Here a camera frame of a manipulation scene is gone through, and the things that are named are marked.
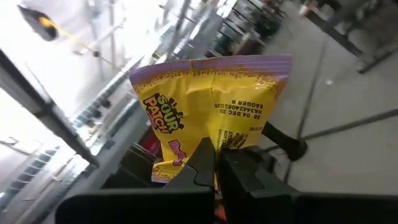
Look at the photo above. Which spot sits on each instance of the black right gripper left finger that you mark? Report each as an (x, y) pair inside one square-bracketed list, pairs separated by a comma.
[(155, 205)]

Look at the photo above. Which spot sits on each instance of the black pole with round base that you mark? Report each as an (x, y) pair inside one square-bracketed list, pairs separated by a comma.
[(286, 143)]

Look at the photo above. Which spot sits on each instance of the black aluminium table frame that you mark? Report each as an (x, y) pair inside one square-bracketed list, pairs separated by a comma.
[(46, 109)]

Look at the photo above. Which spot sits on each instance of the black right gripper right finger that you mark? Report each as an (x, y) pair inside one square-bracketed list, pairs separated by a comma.
[(280, 208)]

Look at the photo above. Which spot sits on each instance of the black equipment cases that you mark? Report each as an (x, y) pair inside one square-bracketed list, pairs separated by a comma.
[(245, 28)]

